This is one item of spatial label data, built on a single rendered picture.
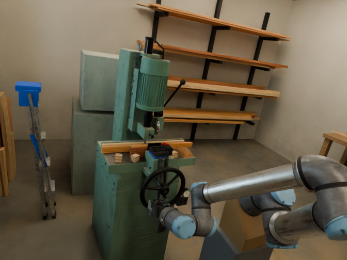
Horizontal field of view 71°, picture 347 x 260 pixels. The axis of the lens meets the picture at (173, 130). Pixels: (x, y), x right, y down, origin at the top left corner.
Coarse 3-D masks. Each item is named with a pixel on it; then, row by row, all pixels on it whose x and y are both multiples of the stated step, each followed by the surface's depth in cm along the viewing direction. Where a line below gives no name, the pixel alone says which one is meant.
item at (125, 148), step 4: (136, 144) 162; (172, 144) 174; (176, 144) 175; (180, 144) 177; (184, 144) 179; (188, 144) 181; (104, 148) 150; (108, 148) 151; (112, 148) 152; (116, 148) 154; (120, 148) 155; (124, 148) 157; (128, 148) 158; (176, 148) 176; (104, 152) 151; (108, 152) 152; (112, 152) 154; (116, 152) 155
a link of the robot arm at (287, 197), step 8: (272, 192) 125; (280, 192) 125; (288, 192) 127; (256, 200) 135; (264, 200) 129; (272, 200) 126; (280, 200) 122; (288, 200) 124; (264, 208) 128; (272, 208) 124; (280, 208) 123; (288, 208) 124
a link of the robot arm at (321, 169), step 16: (304, 160) 79; (320, 160) 76; (240, 176) 99; (256, 176) 92; (272, 176) 87; (288, 176) 82; (304, 176) 77; (320, 176) 73; (336, 176) 71; (192, 192) 115; (208, 192) 107; (224, 192) 101; (240, 192) 96; (256, 192) 92; (192, 208) 112; (208, 208) 110
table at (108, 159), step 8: (120, 152) 156; (128, 152) 158; (104, 160) 147; (112, 160) 144; (128, 160) 147; (144, 160) 151; (176, 160) 160; (184, 160) 164; (192, 160) 167; (112, 168) 140; (120, 168) 142; (128, 168) 145; (136, 168) 148; (144, 168) 148
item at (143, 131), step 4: (140, 124) 162; (140, 128) 160; (144, 128) 155; (148, 128) 156; (152, 128) 158; (140, 132) 160; (144, 132) 155; (148, 132) 156; (152, 132) 157; (144, 136) 156; (148, 136) 157
